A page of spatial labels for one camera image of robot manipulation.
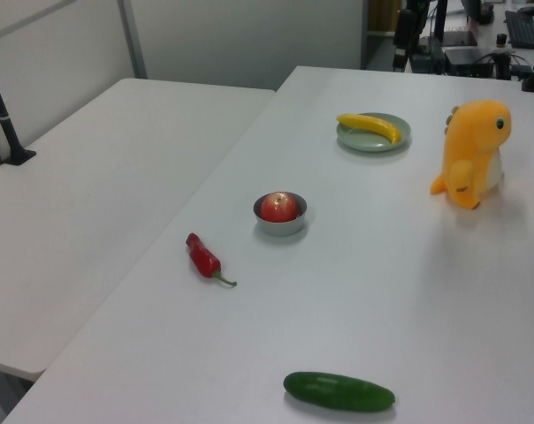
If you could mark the small grey bowl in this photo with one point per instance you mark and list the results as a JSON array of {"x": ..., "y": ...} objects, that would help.
[{"x": 279, "y": 229}]

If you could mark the black computer box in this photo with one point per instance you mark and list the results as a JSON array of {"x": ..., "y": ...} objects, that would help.
[{"x": 426, "y": 55}]

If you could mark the pale green plate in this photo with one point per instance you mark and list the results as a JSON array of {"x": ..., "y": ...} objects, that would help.
[{"x": 368, "y": 140}]

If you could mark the emergency stop button box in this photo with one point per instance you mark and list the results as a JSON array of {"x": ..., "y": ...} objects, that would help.
[{"x": 501, "y": 40}]

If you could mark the dark green cucumber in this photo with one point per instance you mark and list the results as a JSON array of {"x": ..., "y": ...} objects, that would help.
[{"x": 337, "y": 391}]

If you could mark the black keyboard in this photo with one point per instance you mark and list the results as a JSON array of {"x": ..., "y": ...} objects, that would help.
[{"x": 521, "y": 28}]

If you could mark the red apple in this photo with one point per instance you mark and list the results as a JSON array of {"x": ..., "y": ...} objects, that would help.
[{"x": 279, "y": 207}]

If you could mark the red chili pepper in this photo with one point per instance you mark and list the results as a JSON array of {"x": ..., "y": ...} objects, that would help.
[{"x": 203, "y": 260}]

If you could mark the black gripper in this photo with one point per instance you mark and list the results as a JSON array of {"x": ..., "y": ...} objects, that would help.
[{"x": 403, "y": 31}]

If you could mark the grey partition frame post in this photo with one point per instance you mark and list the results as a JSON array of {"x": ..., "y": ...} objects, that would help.
[{"x": 132, "y": 40}]

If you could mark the yellow banana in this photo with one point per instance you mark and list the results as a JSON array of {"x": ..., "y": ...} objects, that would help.
[{"x": 373, "y": 124}]

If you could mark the yellow wooden cabinet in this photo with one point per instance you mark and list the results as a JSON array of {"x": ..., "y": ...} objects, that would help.
[{"x": 382, "y": 15}]

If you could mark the black vertical monitor pole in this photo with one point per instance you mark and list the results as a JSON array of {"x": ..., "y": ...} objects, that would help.
[{"x": 440, "y": 35}]

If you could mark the black pole stand with base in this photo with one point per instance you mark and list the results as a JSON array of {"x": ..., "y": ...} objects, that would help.
[{"x": 4, "y": 123}]

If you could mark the orange dinosaur plush toy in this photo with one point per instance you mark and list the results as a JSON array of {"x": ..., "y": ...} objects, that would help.
[{"x": 470, "y": 150}]

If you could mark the black flat electronics box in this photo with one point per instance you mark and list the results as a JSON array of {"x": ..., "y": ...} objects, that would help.
[{"x": 468, "y": 59}]

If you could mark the black computer mouse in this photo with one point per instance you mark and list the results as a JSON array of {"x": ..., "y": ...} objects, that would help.
[{"x": 528, "y": 10}]

